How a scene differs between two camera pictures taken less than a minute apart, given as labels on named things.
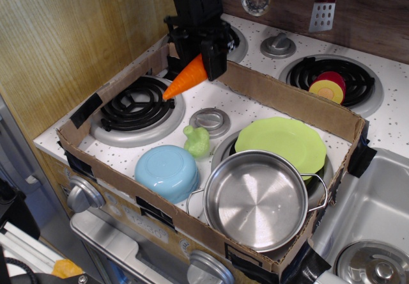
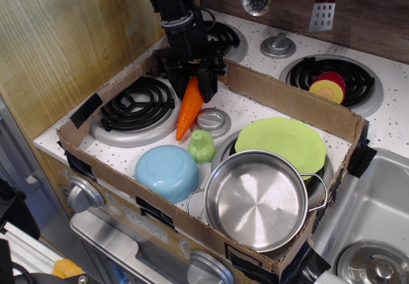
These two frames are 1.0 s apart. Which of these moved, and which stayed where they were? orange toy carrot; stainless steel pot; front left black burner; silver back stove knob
Moved: orange toy carrot
Stayed: front left black burner; silver back stove knob; stainless steel pot
